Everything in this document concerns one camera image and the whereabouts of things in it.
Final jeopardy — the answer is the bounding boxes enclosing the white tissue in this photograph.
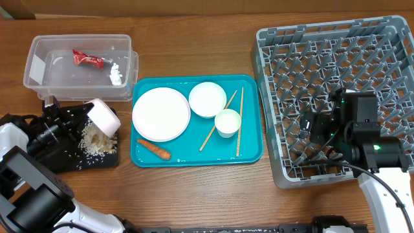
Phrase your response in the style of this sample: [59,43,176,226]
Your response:
[109,62,122,86]

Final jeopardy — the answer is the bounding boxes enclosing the red snack wrapper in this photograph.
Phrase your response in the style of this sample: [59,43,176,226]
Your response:
[72,49,104,69]

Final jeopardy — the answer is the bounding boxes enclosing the wooden chopstick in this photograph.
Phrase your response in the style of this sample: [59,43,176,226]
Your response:
[236,87,245,157]
[199,90,237,151]

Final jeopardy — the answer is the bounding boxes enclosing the pink plate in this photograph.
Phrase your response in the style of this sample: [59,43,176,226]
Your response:
[132,87,191,142]

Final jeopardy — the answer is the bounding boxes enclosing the white cup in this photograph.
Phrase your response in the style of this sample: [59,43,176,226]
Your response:
[214,109,240,138]

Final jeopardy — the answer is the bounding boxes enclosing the white bowl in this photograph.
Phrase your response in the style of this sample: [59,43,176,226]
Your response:
[188,82,227,118]

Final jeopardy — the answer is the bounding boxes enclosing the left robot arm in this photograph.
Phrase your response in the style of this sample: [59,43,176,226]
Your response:
[1,97,141,232]

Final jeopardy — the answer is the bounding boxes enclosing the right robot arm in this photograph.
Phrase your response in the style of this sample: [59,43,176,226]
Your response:
[299,89,413,232]

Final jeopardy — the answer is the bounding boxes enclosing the clear plastic waste bin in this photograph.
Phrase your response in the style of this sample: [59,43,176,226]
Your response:
[23,34,138,102]

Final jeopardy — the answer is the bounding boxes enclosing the grey dishwasher rack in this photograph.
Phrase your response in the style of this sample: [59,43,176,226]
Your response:
[251,16,413,188]

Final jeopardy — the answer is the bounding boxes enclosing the spilled white rice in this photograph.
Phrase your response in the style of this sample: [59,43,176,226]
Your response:
[66,119,120,171]

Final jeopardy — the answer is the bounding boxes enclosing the nut shell food scraps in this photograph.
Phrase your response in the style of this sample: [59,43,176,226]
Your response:
[91,134,116,154]

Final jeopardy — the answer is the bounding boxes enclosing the black rectangular tray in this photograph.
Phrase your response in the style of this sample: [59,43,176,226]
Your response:
[26,107,120,177]

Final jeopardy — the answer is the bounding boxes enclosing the orange carrot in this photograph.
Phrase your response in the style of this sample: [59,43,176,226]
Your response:
[136,139,171,161]

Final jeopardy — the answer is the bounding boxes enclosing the teal serving tray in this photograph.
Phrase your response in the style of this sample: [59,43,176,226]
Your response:
[130,74,264,168]

